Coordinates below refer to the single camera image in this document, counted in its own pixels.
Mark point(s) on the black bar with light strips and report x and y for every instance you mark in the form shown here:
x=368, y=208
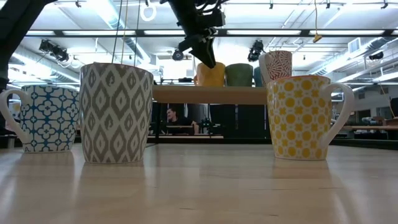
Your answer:
x=305, y=32

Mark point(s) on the black ceiling dome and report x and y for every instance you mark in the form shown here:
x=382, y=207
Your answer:
x=376, y=55

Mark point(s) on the blue lattice patterned white mug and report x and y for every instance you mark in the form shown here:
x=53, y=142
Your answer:
x=46, y=118

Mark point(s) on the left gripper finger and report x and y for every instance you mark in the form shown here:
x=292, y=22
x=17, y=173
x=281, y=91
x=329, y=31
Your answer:
x=206, y=53

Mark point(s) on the black aluminium rig frame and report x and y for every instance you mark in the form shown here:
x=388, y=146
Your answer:
x=357, y=143

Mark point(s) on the orange leaf patterned white mug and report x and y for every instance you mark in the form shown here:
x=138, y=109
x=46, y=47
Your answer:
x=276, y=63

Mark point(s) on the yellow dotted white mug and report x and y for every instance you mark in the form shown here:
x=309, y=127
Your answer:
x=295, y=118

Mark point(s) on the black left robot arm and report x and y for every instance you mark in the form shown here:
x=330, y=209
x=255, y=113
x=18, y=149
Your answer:
x=18, y=25

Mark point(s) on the person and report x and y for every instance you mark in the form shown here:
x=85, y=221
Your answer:
x=177, y=119

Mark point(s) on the wooden shelf with black legs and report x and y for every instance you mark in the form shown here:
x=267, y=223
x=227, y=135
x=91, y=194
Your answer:
x=202, y=95

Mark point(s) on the small black device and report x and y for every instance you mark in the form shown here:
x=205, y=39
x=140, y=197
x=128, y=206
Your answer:
x=206, y=126

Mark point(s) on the black track lights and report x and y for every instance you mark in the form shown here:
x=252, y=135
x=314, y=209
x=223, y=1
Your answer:
x=53, y=51

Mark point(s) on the black round ceiling fixture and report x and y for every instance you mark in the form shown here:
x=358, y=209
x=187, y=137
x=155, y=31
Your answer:
x=177, y=56

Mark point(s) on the green faceted mug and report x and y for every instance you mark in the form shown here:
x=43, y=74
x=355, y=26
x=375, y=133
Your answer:
x=239, y=74

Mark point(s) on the grey diamond patterned white mug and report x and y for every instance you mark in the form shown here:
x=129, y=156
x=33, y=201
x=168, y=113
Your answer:
x=116, y=112

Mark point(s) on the orange plain mug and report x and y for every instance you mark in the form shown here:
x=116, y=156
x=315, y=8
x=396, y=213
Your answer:
x=211, y=76

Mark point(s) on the blue plain mug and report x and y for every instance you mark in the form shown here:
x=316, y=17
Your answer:
x=257, y=77

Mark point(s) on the wooden background desk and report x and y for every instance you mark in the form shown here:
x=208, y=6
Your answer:
x=373, y=127

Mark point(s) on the silver ventilation duct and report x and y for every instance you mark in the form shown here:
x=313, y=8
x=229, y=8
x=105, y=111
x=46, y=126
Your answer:
x=357, y=45

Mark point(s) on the black background cabinet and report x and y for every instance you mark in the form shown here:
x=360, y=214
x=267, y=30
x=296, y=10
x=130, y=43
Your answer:
x=248, y=121

